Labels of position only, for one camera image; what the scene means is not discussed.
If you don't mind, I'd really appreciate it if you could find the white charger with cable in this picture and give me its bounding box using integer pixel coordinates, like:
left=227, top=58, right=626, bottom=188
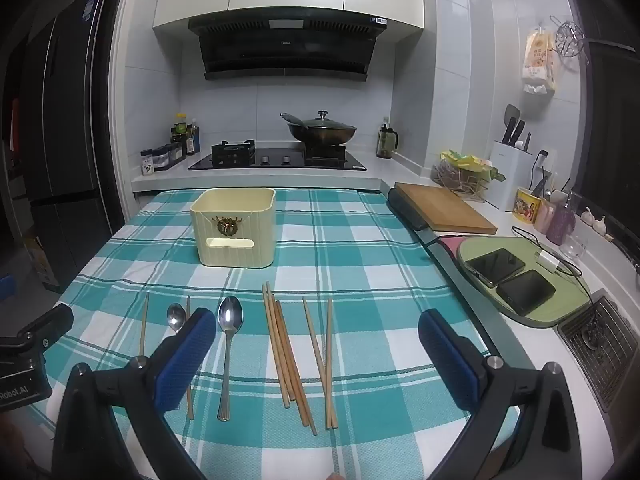
left=510, top=225, right=603, bottom=313

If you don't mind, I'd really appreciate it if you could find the dark refrigerator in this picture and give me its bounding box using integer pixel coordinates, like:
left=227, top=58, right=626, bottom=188
left=20, top=0, right=126, bottom=293

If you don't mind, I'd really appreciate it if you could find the black smartphone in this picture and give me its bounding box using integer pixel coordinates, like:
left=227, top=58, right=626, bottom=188
left=465, top=247, right=527, bottom=289
left=496, top=269, right=557, bottom=317

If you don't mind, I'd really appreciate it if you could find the teal white checked tablecloth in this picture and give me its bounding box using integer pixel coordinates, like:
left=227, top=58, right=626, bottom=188
left=30, top=187, right=521, bottom=480

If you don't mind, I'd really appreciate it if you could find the green cutting board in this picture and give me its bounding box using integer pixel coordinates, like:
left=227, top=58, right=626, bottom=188
left=457, top=236, right=592, bottom=329

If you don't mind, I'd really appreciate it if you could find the black wok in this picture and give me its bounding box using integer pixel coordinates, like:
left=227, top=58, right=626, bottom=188
left=287, top=124, right=358, bottom=147

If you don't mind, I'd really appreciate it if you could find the black cleaver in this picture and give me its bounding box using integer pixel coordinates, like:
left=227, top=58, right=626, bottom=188
left=502, top=104, right=521, bottom=145

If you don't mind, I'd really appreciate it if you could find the purple glass bottle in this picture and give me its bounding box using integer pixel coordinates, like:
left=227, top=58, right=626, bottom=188
left=546, top=194, right=581, bottom=246

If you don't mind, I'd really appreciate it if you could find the black gas stove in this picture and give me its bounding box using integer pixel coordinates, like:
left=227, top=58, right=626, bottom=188
left=187, top=140, right=367, bottom=172

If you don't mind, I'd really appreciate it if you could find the wooden chopstick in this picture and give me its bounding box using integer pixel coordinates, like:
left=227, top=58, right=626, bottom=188
left=276, top=300, right=318, bottom=436
left=302, top=297, right=338, bottom=430
left=139, top=294, right=150, bottom=358
left=261, top=284, right=291, bottom=410
left=271, top=299, right=310, bottom=427
left=266, top=281, right=298, bottom=403
left=186, top=295, right=195, bottom=421

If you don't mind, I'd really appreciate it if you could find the metal wire rack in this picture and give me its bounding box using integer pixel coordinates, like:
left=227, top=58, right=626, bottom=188
left=550, top=16, right=592, bottom=62

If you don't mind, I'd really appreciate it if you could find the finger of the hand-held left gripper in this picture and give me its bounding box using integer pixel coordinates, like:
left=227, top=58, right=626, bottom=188
left=19, top=304, right=75, bottom=350

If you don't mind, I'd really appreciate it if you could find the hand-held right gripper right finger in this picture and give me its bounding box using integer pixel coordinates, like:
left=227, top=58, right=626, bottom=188
left=417, top=308, right=583, bottom=480

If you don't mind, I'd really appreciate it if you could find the pink cup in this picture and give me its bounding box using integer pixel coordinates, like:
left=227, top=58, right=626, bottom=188
left=535, top=200, right=566, bottom=234

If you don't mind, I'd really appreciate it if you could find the metal sink drain rack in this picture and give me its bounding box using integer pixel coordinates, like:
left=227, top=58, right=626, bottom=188
left=557, top=294, right=640, bottom=412

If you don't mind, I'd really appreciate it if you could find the large metal spoon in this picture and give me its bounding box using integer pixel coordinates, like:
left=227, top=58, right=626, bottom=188
left=216, top=295, right=244, bottom=422

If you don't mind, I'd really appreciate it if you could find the pink cloth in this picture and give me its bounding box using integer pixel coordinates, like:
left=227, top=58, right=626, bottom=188
left=439, top=235, right=472, bottom=262

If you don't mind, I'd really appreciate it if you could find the clear glass cup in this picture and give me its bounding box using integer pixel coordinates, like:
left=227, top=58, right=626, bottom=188
left=560, top=232, right=591, bottom=261

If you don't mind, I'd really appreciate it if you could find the white wall socket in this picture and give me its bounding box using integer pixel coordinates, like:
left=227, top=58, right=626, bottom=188
left=535, top=149, right=557, bottom=182

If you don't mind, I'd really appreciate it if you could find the yellow printed can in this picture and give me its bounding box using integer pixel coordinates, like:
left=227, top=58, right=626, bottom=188
left=515, top=187, right=544, bottom=222

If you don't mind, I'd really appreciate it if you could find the white knife block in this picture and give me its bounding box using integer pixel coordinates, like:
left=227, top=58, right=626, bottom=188
left=487, top=140, right=535, bottom=212

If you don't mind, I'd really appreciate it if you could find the black range hood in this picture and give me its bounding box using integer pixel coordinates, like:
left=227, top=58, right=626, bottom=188
left=188, top=10, right=389, bottom=82

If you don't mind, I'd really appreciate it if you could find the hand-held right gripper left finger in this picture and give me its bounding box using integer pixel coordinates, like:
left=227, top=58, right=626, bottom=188
left=52, top=307, right=218, bottom=480

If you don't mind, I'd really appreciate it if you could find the cream utensil holder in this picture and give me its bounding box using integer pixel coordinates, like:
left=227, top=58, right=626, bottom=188
left=190, top=187, right=277, bottom=267

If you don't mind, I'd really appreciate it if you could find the orange white hanging bag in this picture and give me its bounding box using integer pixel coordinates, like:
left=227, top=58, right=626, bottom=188
left=521, top=30, right=558, bottom=95

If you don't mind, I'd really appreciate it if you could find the small metal spoon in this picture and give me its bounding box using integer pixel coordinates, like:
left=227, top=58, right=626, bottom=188
left=166, top=303, right=187, bottom=335

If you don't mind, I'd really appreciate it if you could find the glass wok lid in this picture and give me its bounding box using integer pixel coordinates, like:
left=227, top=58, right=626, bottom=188
left=295, top=110, right=357, bottom=131

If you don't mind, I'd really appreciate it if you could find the wooden cutting board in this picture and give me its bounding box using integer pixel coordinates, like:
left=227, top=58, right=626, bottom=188
left=394, top=182, right=498, bottom=235

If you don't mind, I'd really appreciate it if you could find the cardboard box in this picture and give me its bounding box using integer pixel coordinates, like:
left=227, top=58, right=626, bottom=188
left=22, top=232, right=57, bottom=292

